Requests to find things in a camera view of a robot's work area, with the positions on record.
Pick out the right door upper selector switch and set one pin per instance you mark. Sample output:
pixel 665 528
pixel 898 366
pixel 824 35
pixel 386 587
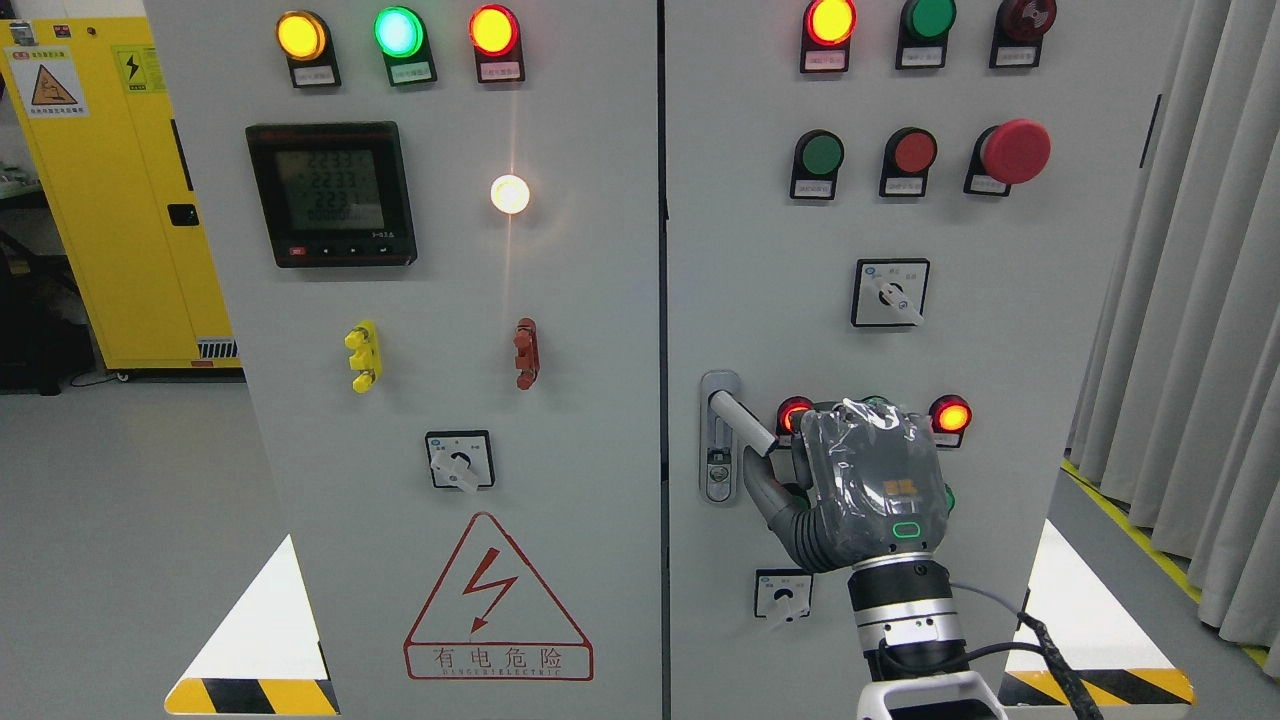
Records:
pixel 889 292

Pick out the red lit indicator lamp left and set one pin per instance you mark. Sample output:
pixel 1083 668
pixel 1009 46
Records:
pixel 496 37

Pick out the white lit indicator lamp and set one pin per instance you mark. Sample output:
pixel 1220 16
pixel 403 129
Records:
pixel 510 194

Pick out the red lit lamp right top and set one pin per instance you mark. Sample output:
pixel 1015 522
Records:
pixel 826 33

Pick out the grey curtain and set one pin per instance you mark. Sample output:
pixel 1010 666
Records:
pixel 1179 415

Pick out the left grey cabinet door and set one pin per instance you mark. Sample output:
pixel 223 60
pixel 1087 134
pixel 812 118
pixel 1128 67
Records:
pixel 576 456

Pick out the grey robotic right hand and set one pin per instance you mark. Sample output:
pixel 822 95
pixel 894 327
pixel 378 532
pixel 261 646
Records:
pixel 878 488

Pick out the right grey cabinet door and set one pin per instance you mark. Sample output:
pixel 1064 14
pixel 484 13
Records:
pixel 761 285

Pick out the black digital power meter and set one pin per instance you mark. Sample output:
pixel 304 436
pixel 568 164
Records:
pixel 333 194

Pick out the grey cabinet door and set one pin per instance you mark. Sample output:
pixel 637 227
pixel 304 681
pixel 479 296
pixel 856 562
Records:
pixel 761 285
pixel 576 456

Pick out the right black yellow hazard strip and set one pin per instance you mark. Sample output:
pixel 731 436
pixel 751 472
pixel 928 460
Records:
pixel 1159 686

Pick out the black yellow hazard strip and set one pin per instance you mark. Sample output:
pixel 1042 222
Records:
pixel 239 696
pixel 1159 686

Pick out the door selector switch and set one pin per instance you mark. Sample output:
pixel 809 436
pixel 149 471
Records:
pixel 460 459
pixel 889 292

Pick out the red electric danger sign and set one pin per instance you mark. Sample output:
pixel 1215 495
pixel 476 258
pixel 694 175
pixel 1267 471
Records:
pixel 490 617

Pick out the lower white selector switch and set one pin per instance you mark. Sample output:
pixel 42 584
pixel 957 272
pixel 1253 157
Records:
pixel 782 596

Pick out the red lit lamp middle left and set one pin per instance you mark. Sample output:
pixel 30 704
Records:
pixel 788 417

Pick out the red emergency stop button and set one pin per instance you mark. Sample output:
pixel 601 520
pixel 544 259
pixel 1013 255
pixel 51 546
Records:
pixel 1011 153

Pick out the green push button upper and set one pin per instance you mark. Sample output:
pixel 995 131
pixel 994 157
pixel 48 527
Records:
pixel 818 155

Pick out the red push button upper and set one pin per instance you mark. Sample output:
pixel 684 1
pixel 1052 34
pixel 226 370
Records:
pixel 908 155

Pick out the left black yellow hazard strip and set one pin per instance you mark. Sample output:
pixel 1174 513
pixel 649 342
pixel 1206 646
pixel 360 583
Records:
pixel 239 696

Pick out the green lit indicator lamp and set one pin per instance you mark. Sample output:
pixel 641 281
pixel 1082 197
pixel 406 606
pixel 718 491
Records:
pixel 404 44

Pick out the yellow safety cabinet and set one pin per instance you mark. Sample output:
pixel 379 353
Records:
pixel 91 98

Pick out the left door selector switch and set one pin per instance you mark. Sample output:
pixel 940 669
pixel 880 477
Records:
pixel 460 459

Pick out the green lamp right top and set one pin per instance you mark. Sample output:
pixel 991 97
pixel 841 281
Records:
pixel 923 34

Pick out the dark red buzzer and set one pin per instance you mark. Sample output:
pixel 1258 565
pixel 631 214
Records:
pixel 1020 26

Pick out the yellow indicator lamp top left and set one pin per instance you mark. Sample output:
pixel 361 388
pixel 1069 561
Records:
pixel 305 40

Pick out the silver black robot forearm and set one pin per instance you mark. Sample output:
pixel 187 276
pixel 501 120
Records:
pixel 913 643

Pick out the red lit lamp middle right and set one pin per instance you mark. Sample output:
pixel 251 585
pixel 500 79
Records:
pixel 950 416

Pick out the silver door swing handle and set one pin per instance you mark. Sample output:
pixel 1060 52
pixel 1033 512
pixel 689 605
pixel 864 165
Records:
pixel 725 422

